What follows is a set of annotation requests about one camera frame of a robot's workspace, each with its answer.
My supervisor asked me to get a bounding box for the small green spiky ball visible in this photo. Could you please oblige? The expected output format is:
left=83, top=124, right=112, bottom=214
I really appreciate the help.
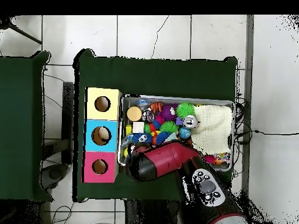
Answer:
left=160, top=121, right=179, bottom=134

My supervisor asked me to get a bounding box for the green cloth side table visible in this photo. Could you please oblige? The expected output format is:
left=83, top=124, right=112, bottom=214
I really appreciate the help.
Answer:
left=0, top=50, right=52, bottom=202

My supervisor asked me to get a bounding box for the orange tiger striped toy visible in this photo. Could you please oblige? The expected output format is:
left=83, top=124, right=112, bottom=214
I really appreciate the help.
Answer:
left=149, top=101, right=164, bottom=113

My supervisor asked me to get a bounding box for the round wooden disc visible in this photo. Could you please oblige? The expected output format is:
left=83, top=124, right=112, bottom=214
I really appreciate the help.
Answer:
left=126, top=106, right=143, bottom=122

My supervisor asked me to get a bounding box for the clear mesh bin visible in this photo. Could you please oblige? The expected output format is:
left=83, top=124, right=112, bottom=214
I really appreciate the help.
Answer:
left=118, top=95, right=236, bottom=172

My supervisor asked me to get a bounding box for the cream waffle cloth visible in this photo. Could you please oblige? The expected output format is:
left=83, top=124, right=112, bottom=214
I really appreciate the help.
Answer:
left=191, top=104, right=233, bottom=155

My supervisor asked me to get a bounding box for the blue fuzzy ball with eyes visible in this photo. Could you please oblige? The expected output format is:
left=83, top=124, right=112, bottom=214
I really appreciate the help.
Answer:
left=130, top=133, right=153, bottom=145

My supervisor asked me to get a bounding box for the purple spiky ball with eyes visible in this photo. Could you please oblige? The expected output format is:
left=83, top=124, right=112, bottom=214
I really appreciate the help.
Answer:
left=160, top=104, right=178, bottom=121

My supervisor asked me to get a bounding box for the blue globe ball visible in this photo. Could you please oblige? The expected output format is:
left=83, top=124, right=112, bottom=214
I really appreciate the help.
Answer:
left=179, top=127, right=192, bottom=141

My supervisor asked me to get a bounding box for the large green spiky ball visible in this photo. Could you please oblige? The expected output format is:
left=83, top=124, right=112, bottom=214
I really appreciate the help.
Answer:
left=176, top=102, right=195, bottom=118

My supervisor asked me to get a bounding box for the wooden box with three holes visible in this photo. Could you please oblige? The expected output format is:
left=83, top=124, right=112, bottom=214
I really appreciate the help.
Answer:
left=82, top=86, right=122, bottom=184

